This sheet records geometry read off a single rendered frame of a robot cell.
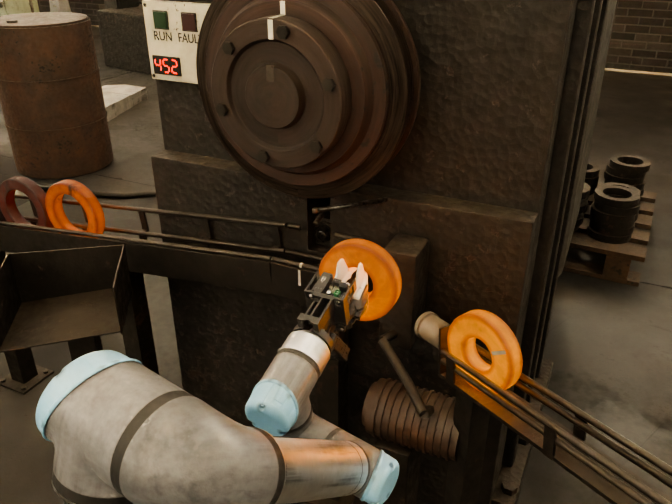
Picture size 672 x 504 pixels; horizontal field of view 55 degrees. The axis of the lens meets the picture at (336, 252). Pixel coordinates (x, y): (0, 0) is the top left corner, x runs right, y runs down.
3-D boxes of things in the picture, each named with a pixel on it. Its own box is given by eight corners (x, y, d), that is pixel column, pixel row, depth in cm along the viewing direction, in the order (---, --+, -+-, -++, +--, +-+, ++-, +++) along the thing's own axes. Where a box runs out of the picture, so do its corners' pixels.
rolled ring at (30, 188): (33, 179, 175) (43, 176, 178) (-12, 178, 183) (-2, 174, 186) (54, 241, 183) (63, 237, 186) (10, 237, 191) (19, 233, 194)
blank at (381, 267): (321, 233, 120) (313, 240, 117) (401, 241, 114) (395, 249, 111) (328, 307, 126) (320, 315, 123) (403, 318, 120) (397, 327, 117)
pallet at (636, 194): (380, 231, 324) (383, 147, 304) (434, 179, 389) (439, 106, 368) (638, 287, 276) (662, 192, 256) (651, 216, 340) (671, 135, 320)
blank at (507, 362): (475, 388, 126) (463, 395, 124) (448, 313, 126) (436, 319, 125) (535, 387, 113) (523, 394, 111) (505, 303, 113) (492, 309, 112)
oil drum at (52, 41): (66, 143, 448) (39, 7, 406) (134, 155, 425) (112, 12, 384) (-6, 171, 400) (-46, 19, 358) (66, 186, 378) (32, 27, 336)
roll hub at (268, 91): (229, 151, 136) (218, 10, 123) (351, 170, 126) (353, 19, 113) (214, 159, 132) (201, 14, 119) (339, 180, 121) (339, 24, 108)
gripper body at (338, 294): (359, 276, 106) (328, 329, 98) (363, 312, 112) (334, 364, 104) (317, 266, 109) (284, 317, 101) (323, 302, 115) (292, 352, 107)
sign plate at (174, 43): (157, 77, 160) (147, -1, 152) (246, 87, 150) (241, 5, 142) (151, 78, 158) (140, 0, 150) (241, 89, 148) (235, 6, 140)
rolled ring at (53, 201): (33, 193, 179) (43, 189, 181) (68, 252, 183) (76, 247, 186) (72, 174, 169) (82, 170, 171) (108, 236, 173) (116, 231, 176)
